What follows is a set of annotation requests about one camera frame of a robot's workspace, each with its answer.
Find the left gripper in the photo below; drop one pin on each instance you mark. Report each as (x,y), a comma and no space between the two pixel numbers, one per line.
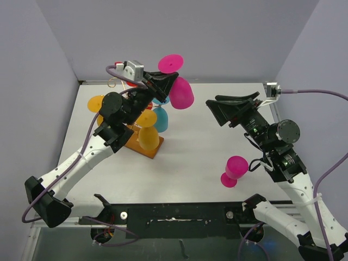
(166,79)

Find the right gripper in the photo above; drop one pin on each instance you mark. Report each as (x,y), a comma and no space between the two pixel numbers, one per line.
(224,110)

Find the pink wine glass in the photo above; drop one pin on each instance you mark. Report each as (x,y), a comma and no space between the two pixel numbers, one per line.
(181,95)
(235,168)

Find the red wine glass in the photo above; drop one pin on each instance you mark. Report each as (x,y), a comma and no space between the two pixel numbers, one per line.
(150,106)

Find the blue wine glass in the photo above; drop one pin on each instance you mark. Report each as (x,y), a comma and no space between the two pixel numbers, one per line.
(162,122)

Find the orange wine glass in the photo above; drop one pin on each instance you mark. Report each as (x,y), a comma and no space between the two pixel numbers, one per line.
(148,135)

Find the pink wine glass front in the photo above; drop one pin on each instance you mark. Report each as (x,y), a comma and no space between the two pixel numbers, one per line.
(235,168)

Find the yellow wine glass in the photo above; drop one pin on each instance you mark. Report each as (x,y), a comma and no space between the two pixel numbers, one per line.
(94,105)

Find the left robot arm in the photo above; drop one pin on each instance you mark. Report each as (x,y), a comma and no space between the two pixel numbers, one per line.
(47,195)

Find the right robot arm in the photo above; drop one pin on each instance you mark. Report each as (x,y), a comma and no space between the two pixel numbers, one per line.
(319,236)

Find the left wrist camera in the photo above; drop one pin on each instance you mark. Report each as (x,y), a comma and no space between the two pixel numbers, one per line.
(130,70)

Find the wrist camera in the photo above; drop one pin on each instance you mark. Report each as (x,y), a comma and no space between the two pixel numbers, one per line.
(130,70)
(273,92)

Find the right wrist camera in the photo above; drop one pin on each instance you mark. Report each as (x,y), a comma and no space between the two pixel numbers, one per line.
(273,92)

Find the gold wire glass rack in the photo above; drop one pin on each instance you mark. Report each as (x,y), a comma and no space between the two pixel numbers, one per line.
(129,121)

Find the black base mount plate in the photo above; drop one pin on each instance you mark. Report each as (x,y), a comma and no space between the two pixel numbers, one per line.
(177,220)

